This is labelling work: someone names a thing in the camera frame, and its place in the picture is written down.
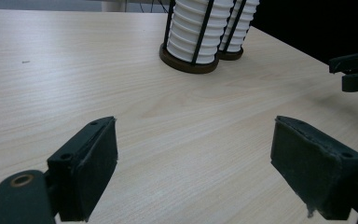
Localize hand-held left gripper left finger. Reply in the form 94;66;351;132
47;116;119;222

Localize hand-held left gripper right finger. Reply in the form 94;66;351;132
269;115;358;221

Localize black cup rack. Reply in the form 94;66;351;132
158;0;249;75

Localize white furniture leg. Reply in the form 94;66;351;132
101;0;129;13

